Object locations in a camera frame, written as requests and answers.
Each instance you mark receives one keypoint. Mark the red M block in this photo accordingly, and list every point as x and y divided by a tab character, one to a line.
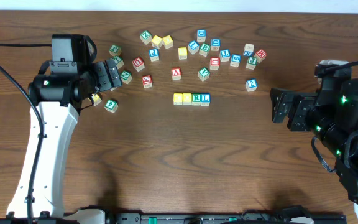
260	55

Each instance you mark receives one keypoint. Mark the green J block right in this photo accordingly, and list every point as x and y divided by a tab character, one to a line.
251	63

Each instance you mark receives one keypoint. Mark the yellow C block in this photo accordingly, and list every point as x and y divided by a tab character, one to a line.
177	99

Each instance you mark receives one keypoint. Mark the blue d block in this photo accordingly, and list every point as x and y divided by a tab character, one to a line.
201	35
215	44

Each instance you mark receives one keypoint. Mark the blue X block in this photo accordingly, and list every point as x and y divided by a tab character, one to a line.
248	50

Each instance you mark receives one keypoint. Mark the green R block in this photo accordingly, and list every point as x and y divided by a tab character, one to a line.
196	99

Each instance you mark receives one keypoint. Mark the red A block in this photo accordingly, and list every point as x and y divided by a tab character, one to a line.
176	73

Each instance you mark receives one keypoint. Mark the yellow O block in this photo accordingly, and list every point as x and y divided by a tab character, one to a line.
186	99

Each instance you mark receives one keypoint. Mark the blue D block far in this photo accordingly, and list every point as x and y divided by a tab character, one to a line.
201	35

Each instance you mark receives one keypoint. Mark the yellow block beside Z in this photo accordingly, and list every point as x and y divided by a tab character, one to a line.
157	42

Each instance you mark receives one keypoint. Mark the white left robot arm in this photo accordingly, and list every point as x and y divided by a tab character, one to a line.
55	96

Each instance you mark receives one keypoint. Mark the yellow S block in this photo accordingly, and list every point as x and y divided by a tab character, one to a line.
182	53

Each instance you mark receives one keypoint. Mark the red E block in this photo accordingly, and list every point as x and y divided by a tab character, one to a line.
147	81

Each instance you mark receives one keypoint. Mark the green 4 block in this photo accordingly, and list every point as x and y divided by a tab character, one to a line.
111	106

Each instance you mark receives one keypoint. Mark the red U block left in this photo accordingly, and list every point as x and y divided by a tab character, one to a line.
138	64

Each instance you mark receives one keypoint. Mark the blue 5 block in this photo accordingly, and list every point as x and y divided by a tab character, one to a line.
235	60

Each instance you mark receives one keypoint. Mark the blue 2 block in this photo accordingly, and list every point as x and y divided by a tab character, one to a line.
251	85

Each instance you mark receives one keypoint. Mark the red U block right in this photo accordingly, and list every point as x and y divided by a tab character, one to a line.
214	63

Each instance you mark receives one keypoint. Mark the green j block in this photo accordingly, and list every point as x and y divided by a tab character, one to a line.
115	50
251	63

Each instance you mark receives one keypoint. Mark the green V block right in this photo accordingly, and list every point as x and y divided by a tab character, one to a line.
203	74

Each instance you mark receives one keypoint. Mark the green B block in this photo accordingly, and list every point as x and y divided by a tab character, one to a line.
204	49

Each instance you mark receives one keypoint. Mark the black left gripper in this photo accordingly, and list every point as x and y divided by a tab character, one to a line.
101	78

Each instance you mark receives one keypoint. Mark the green N block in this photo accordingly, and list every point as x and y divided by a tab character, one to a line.
126	77

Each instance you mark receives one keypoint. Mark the green 7 block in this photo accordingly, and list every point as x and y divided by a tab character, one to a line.
118	61

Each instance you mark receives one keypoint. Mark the green J block left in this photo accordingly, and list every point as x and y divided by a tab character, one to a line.
115	50

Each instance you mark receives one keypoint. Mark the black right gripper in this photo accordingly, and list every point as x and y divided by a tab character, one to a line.
296	111

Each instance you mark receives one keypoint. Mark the yellow U block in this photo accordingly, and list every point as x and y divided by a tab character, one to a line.
167	41

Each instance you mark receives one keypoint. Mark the green Z block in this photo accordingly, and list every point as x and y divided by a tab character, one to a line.
146	37

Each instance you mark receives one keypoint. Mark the blue P block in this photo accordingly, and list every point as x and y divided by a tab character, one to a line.
154	54

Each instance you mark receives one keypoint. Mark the red u block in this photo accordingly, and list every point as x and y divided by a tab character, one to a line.
138	64
214	63

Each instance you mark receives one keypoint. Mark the blue l block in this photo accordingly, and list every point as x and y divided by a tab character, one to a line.
193	47
205	99

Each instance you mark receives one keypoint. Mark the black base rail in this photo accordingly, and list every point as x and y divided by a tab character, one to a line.
289	215

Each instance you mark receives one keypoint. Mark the yellow G block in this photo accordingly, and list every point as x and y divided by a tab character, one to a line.
96	99

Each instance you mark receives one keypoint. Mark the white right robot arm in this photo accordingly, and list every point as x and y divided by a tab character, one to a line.
331	114

